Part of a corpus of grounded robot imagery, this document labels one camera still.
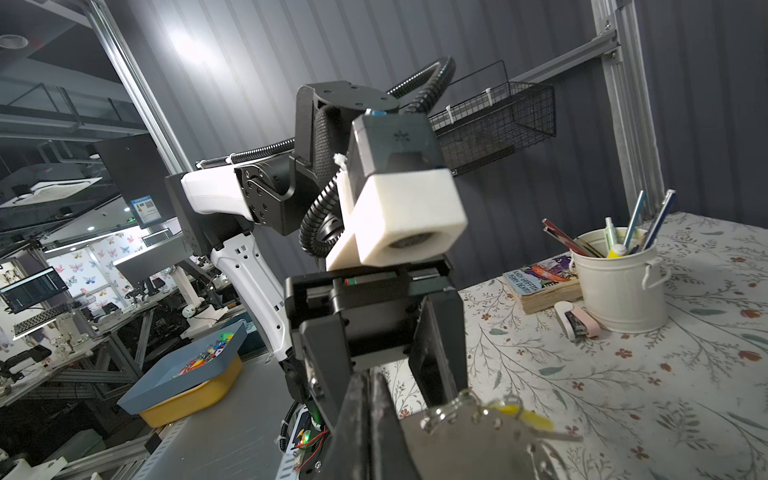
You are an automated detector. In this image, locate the black wire mesh basket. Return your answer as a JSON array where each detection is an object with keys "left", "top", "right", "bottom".
[{"left": 429, "top": 81, "right": 557, "bottom": 177}]

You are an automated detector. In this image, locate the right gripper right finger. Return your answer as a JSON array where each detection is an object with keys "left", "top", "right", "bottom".
[{"left": 370, "top": 372, "right": 420, "bottom": 480}]

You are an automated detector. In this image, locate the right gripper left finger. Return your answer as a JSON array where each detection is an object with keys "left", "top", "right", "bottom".
[{"left": 317, "top": 371, "right": 371, "bottom": 480}]

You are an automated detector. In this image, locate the yellow capped key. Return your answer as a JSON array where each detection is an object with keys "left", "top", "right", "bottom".
[{"left": 490, "top": 403, "right": 555, "bottom": 432}]

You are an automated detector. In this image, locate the colourful paperback book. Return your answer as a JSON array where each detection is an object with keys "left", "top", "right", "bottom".
[{"left": 503, "top": 253, "right": 583, "bottom": 314}]

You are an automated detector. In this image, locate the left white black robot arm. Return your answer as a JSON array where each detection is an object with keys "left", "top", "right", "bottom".
[{"left": 166, "top": 62, "right": 468, "bottom": 427}]

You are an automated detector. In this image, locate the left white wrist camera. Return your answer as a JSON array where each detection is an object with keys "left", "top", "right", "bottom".
[{"left": 326, "top": 113, "right": 468, "bottom": 271}]

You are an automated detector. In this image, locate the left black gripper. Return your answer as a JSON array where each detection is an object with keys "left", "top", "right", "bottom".
[{"left": 285, "top": 256, "right": 468, "bottom": 431}]

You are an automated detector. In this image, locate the white pen cup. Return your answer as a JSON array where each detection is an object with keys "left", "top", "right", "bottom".
[{"left": 571, "top": 247, "right": 672, "bottom": 334}]

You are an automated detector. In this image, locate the blue yellow tray outside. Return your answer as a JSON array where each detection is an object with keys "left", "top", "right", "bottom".
[{"left": 118, "top": 320, "right": 248, "bottom": 428}]

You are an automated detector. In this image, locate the large metal ring with keyrings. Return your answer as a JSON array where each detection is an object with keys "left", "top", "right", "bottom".
[{"left": 398, "top": 388, "right": 583, "bottom": 480}]

